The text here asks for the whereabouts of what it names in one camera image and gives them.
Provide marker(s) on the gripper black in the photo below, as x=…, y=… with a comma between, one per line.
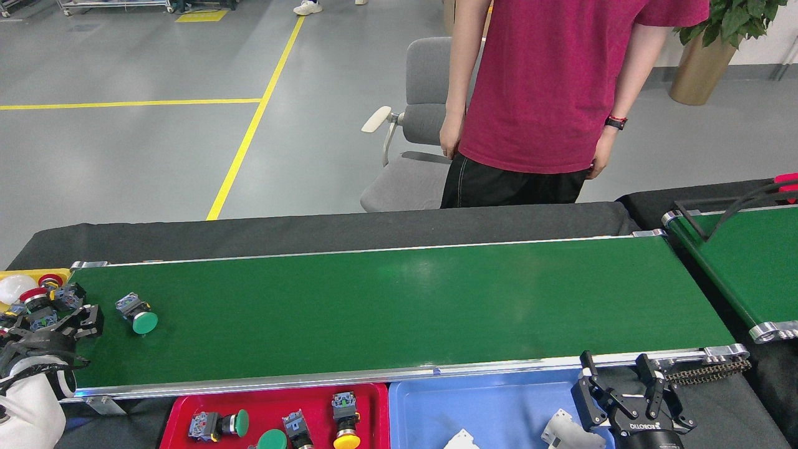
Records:
x=40, y=346
x=648, y=434

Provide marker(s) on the white circuit breaker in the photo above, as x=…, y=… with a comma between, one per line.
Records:
x=462, y=441
x=564, y=433

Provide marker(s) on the green push button switch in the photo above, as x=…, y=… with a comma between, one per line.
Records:
x=144, y=323
x=272, y=439
x=202, y=425

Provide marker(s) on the yellow push button switch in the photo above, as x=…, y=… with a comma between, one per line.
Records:
x=345, y=405

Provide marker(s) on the person's right forearm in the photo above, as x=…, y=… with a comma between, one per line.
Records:
x=464, y=62

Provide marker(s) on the person's left forearm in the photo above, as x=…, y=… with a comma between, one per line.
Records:
x=636, y=68

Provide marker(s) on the yellow plastic tray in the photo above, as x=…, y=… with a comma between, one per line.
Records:
x=12, y=272

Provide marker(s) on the blue plastic tray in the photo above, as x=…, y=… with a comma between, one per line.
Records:
x=486, y=405

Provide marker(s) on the red plastic tray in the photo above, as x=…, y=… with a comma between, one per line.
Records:
x=181, y=402

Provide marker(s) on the short green conveyor belt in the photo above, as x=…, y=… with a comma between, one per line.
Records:
x=748, y=262

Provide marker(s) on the long green conveyor belt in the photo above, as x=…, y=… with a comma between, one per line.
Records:
x=405, y=305

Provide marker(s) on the person's left hand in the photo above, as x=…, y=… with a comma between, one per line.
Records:
x=601, y=156

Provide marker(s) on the person's right hand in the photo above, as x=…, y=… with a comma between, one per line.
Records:
x=452, y=137

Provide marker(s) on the white light bulb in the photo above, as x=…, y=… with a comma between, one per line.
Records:
x=14, y=288

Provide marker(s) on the black smartwatch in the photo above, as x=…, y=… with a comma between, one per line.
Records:
x=615, y=123

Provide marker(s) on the grey office chair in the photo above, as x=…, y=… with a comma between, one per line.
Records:
x=399, y=187

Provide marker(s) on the metal cart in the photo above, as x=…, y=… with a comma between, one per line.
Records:
x=112, y=5
x=14, y=6

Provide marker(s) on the person in red shirt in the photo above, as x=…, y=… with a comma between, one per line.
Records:
x=536, y=93

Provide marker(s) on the potted green plant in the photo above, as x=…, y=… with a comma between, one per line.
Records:
x=698, y=68

